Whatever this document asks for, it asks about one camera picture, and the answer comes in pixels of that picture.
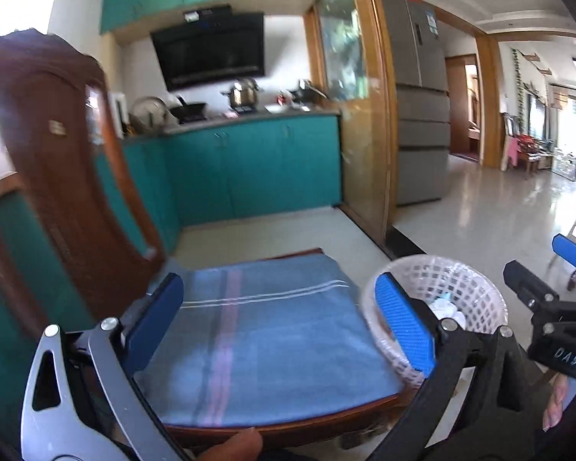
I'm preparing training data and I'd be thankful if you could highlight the round steel pot lid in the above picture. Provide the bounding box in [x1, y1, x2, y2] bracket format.
[129, 97, 169, 128]

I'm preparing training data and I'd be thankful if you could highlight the white plastic fence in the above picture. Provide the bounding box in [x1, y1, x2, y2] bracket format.
[552, 151, 576, 181]

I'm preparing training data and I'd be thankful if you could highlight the green vine garland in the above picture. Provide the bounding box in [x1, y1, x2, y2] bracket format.
[513, 48, 529, 128]

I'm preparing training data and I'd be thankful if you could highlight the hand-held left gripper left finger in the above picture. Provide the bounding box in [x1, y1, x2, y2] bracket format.
[22, 274, 193, 461]

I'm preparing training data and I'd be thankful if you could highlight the black range hood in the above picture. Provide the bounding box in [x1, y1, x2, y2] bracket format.
[150, 5, 266, 92]

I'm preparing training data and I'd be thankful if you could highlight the dark wooden armchair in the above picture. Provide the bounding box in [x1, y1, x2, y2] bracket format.
[516, 137, 553, 174]

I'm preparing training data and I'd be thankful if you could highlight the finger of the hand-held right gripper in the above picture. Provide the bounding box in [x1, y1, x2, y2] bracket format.
[504, 259, 558, 315]
[553, 233, 576, 272]

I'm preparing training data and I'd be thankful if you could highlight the carved wooden chair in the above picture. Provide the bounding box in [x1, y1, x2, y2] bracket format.
[0, 29, 414, 447]

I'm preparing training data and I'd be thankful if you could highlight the wood framed glass door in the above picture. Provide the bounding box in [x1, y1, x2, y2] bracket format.
[305, 0, 397, 250]

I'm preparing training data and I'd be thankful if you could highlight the grey refrigerator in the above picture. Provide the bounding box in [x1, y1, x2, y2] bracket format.
[381, 0, 449, 207]

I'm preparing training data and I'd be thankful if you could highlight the person's right hand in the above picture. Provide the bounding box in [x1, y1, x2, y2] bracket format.
[542, 377, 576, 430]

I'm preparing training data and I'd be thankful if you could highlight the black cooking pot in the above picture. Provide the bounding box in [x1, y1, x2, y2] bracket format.
[290, 81, 327, 103]

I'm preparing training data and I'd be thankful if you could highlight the blue striped cloth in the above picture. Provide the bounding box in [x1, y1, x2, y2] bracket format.
[134, 254, 404, 428]

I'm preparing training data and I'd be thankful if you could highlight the black wok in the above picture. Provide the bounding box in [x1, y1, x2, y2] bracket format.
[170, 98, 208, 123]

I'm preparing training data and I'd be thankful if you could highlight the white electric kettle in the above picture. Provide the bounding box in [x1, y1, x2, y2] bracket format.
[108, 92, 128, 138]

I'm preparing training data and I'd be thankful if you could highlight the steel stockpot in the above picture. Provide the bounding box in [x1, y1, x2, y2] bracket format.
[221, 78, 261, 109]

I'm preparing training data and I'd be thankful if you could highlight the person's left hand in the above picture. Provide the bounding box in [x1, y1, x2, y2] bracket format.
[194, 426, 265, 461]

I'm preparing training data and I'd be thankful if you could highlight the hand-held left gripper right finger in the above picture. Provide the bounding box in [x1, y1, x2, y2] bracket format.
[365, 273, 543, 461]

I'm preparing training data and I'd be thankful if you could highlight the wooden door frame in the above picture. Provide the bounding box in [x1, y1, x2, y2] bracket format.
[445, 54, 481, 161]

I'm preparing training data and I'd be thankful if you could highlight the white mesh wastebasket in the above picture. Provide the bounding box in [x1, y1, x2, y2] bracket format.
[360, 254, 507, 390]

